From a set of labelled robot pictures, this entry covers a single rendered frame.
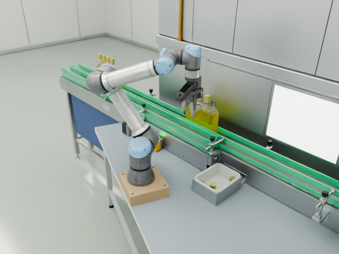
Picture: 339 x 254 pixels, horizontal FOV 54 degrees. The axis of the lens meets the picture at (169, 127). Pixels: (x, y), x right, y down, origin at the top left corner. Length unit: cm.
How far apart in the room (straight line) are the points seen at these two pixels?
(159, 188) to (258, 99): 75
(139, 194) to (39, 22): 626
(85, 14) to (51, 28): 88
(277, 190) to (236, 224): 31
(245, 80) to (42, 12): 616
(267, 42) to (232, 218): 93
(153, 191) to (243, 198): 49
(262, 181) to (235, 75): 62
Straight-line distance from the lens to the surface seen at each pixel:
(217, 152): 196
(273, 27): 185
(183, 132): 205
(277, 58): 186
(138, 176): 177
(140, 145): 171
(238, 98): 202
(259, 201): 188
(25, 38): 760
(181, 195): 184
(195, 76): 161
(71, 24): 800
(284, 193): 186
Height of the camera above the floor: 195
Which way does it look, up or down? 29 degrees down
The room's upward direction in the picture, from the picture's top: 1 degrees clockwise
